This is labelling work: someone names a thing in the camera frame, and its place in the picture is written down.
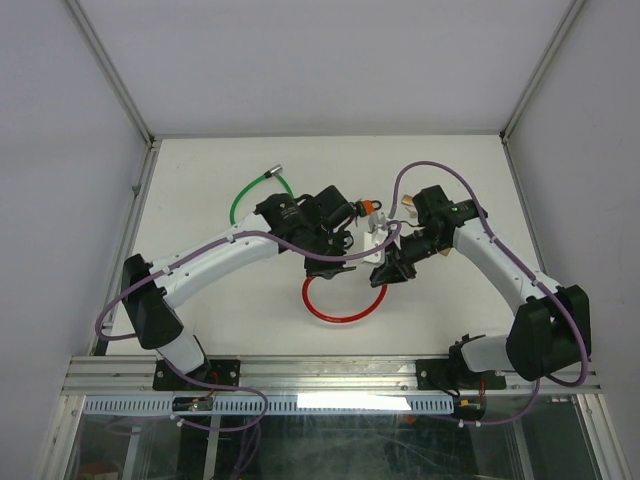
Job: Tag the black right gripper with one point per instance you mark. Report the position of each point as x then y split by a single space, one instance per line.
393 273

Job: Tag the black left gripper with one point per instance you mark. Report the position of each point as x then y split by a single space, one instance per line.
329 272

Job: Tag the red cable lock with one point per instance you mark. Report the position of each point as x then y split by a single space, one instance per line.
342 304

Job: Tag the orange black padlock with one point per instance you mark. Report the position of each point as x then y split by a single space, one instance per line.
364 207

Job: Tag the small brass long-shackle padlock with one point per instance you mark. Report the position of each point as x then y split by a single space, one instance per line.
407 203

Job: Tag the green cable lock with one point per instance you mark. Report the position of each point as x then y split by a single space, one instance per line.
271 181

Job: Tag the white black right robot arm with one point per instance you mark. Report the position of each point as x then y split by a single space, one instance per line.
551 327

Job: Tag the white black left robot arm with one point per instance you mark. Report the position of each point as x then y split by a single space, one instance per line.
153 290

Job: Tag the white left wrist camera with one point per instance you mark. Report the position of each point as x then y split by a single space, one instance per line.
376 232

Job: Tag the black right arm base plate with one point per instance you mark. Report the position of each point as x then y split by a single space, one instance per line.
441 374

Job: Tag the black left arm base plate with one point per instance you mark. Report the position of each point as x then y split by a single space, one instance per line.
217 371

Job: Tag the aluminium mounting rail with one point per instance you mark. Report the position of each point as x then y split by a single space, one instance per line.
128 375

